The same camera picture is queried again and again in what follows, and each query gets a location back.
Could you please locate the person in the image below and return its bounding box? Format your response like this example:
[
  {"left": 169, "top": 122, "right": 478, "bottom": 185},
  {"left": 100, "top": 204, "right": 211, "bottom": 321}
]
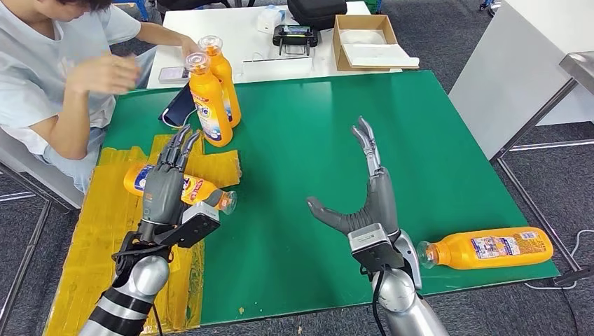
[{"left": 0, "top": 0, "right": 200, "bottom": 193}]

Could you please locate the cardboard box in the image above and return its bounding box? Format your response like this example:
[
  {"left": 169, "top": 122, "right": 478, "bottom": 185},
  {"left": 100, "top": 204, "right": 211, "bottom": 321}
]
[{"left": 332, "top": 13, "right": 421, "bottom": 73}]

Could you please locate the white foam sheet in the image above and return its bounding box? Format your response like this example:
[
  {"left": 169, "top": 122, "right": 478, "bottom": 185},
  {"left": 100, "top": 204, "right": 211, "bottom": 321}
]
[{"left": 344, "top": 43, "right": 421, "bottom": 69}]

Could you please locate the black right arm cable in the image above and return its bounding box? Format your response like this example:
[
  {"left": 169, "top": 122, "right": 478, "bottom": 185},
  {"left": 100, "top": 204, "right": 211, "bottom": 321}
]
[{"left": 370, "top": 265, "right": 388, "bottom": 336}]

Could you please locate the green table mat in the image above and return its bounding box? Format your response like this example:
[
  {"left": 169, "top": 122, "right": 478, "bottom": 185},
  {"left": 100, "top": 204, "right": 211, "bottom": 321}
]
[{"left": 99, "top": 70, "right": 562, "bottom": 327}]

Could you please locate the steel table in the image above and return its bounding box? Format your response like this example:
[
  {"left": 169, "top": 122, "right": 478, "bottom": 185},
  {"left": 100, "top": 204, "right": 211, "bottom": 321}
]
[{"left": 490, "top": 50, "right": 594, "bottom": 162}]

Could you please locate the smartphone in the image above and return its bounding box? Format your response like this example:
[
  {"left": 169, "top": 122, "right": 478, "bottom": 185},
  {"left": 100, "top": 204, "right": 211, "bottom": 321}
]
[{"left": 158, "top": 66, "right": 191, "bottom": 85}]

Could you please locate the white floor cable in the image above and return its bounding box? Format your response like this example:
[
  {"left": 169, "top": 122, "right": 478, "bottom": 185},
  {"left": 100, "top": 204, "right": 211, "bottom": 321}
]
[{"left": 524, "top": 229, "right": 594, "bottom": 292}]

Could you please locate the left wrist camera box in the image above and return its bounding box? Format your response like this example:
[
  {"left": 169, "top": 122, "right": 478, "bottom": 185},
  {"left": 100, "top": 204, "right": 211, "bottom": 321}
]
[{"left": 155, "top": 202, "right": 221, "bottom": 249}]

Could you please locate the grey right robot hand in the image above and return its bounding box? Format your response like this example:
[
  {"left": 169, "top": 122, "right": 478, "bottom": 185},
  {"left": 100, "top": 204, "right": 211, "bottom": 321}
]
[{"left": 306, "top": 115, "right": 400, "bottom": 237}]

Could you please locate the person's left hand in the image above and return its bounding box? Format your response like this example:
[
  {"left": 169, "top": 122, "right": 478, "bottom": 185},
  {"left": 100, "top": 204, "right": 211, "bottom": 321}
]
[{"left": 179, "top": 36, "right": 201, "bottom": 60}]

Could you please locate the tablet in blue case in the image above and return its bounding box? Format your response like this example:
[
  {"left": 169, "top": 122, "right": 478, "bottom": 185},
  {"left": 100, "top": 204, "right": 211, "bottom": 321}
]
[{"left": 159, "top": 83, "right": 198, "bottom": 128}]

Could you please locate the orange detergent bottle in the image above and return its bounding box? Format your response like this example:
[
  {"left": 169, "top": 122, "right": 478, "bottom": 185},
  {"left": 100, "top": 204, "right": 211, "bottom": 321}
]
[
  {"left": 123, "top": 162, "right": 238, "bottom": 216},
  {"left": 416, "top": 226, "right": 555, "bottom": 271},
  {"left": 184, "top": 52, "right": 234, "bottom": 148},
  {"left": 198, "top": 35, "right": 242, "bottom": 128}
]

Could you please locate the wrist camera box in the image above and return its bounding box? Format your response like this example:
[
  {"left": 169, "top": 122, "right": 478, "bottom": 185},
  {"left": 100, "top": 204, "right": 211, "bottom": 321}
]
[
  {"left": 347, "top": 223, "right": 406, "bottom": 274},
  {"left": 155, "top": 202, "right": 221, "bottom": 249}
]

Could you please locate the white table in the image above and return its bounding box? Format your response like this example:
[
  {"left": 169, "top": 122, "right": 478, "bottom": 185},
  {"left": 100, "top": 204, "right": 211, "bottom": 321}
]
[{"left": 146, "top": 0, "right": 403, "bottom": 90}]

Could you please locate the white plastic bag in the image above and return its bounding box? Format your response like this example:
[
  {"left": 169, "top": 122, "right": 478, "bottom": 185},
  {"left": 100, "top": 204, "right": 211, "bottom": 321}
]
[{"left": 340, "top": 29, "right": 388, "bottom": 46}]

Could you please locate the white partition panel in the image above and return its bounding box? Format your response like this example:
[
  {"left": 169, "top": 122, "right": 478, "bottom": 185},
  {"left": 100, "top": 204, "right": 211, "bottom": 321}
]
[{"left": 449, "top": 0, "right": 594, "bottom": 161}]

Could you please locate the black handheld controller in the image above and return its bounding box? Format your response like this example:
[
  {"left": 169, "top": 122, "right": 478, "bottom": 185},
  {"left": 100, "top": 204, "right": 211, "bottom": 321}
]
[{"left": 272, "top": 24, "right": 319, "bottom": 57}]

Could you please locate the black metal floor frame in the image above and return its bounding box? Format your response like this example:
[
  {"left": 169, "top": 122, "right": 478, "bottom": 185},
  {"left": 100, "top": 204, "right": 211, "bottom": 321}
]
[{"left": 496, "top": 157, "right": 594, "bottom": 288}]

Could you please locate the flat white box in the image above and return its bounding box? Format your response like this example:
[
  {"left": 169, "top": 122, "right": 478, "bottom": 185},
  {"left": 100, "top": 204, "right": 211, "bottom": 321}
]
[{"left": 241, "top": 56, "right": 314, "bottom": 80}]

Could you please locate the grey bench with metal legs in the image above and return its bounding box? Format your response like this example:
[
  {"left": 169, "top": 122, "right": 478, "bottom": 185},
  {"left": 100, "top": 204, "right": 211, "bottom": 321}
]
[{"left": 0, "top": 129, "right": 85, "bottom": 326}]

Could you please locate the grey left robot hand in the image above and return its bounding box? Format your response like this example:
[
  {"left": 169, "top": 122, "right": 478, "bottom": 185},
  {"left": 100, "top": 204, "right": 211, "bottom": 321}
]
[{"left": 140, "top": 124, "right": 201, "bottom": 229}]

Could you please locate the white tablet cable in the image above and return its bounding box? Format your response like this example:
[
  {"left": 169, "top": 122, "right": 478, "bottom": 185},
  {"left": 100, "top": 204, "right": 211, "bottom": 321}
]
[{"left": 160, "top": 107, "right": 192, "bottom": 129}]

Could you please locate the black carrying case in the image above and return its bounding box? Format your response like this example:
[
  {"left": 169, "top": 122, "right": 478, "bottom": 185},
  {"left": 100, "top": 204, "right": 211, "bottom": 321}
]
[{"left": 286, "top": 0, "right": 348, "bottom": 30}]

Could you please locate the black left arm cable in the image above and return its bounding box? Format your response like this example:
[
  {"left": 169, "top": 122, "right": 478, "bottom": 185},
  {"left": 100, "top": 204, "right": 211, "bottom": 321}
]
[{"left": 111, "top": 232, "right": 174, "bottom": 336}]

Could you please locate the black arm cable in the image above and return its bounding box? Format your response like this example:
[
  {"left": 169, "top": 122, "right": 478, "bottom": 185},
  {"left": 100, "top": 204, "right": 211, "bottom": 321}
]
[
  {"left": 370, "top": 265, "right": 388, "bottom": 336},
  {"left": 111, "top": 232, "right": 174, "bottom": 336}
]

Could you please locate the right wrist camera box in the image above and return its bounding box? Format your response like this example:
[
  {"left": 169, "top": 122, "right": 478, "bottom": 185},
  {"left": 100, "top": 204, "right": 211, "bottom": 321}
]
[{"left": 347, "top": 223, "right": 406, "bottom": 274}]

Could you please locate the person's right hand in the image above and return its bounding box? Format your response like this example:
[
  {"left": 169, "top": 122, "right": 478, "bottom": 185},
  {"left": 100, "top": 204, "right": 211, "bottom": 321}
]
[{"left": 67, "top": 53, "right": 141, "bottom": 96}]

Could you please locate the clear plastic pack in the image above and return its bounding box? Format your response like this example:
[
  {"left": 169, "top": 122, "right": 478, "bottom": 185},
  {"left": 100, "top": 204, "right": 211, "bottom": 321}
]
[{"left": 256, "top": 4, "right": 286, "bottom": 34}]

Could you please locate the yellow tape patch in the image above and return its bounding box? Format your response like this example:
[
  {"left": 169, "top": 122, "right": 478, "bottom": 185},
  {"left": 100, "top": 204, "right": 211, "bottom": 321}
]
[{"left": 42, "top": 132, "right": 242, "bottom": 336}]

